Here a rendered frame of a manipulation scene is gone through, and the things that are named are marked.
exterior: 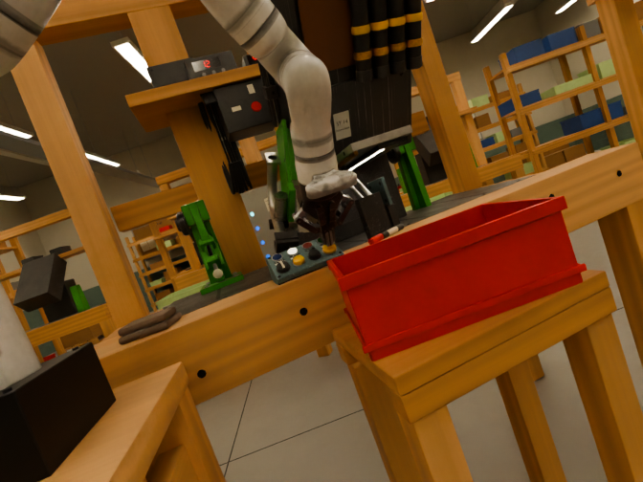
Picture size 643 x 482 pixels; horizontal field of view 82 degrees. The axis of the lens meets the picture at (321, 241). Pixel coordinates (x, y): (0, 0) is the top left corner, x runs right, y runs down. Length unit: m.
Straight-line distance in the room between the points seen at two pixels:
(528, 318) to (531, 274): 0.06
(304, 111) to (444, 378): 0.41
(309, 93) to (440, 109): 1.15
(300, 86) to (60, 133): 1.03
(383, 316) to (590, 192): 0.78
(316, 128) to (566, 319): 0.44
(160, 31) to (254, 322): 1.10
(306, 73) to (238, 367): 0.53
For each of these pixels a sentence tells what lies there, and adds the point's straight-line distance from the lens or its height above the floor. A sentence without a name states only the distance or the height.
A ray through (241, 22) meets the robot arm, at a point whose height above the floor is 1.27.
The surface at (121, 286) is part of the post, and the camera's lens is 1.37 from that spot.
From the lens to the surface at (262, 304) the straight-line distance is 0.73.
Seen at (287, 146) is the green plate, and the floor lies 1.20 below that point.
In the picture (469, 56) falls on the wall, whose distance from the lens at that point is 13.15.
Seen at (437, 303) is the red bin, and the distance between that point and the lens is 0.51.
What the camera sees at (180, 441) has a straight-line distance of 0.68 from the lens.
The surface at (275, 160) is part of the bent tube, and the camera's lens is 1.07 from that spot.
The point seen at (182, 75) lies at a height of 1.58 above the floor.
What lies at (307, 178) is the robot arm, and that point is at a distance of 0.64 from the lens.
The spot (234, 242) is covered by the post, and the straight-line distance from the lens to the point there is 1.33.
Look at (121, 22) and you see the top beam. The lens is 1.61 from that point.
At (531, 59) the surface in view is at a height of 1.98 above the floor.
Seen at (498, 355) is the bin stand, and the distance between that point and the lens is 0.53.
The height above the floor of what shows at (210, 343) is 0.85.
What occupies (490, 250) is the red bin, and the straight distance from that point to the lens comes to 0.53.
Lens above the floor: 1.01
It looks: 4 degrees down
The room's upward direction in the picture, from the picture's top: 20 degrees counter-clockwise
